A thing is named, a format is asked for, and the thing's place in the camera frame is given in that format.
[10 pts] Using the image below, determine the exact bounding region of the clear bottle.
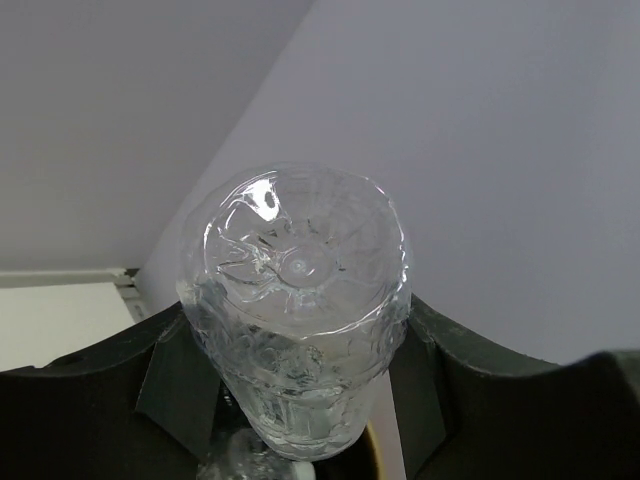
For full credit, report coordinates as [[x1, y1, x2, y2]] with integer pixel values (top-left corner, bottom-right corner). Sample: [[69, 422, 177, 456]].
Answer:
[[176, 163, 412, 462]]

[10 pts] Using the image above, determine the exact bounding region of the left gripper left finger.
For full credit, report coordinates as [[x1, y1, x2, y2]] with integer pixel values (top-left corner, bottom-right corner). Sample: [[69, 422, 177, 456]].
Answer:
[[1, 304, 220, 479]]

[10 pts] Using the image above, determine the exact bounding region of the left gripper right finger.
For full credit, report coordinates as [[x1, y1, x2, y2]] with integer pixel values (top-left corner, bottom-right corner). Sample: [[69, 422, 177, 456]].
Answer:
[[390, 299, 639, 479]]

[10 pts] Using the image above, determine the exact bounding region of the aluminium table rail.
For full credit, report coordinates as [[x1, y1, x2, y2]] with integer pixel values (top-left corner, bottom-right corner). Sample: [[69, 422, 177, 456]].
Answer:
[[1, 268, 149, 323]]

